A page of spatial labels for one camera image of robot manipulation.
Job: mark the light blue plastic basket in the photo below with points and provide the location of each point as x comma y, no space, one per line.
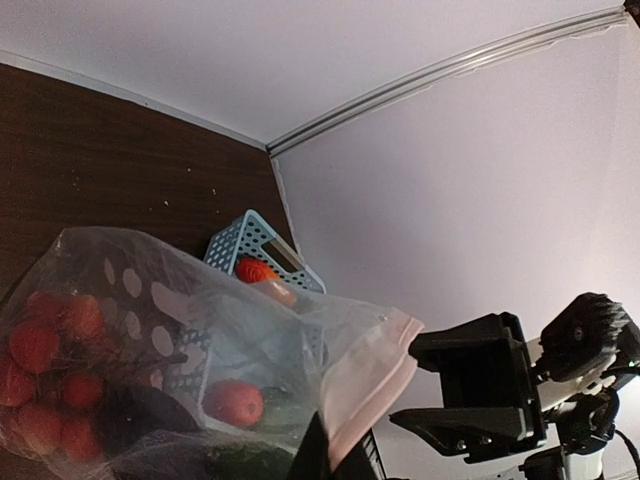
265,255

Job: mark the dark purple eggplant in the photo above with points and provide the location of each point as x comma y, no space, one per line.
127,413

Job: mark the red peach bunch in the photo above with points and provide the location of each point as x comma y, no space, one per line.
48,393

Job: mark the clear zip top bag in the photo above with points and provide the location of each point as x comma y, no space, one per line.
123,357

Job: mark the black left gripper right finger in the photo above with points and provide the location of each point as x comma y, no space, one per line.
367,457

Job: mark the red tomato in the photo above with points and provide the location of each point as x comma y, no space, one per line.
234,402

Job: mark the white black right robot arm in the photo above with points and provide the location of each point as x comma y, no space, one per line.
554,399

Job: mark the green cucumber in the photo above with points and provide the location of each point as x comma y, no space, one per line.
246,458

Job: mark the orange red pepper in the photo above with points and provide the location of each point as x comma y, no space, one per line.
254,271

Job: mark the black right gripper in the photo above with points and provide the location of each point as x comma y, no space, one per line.
491,405

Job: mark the right aluminium frame post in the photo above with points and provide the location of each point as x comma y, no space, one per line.
461,64

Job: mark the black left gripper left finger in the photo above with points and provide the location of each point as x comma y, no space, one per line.
311,461

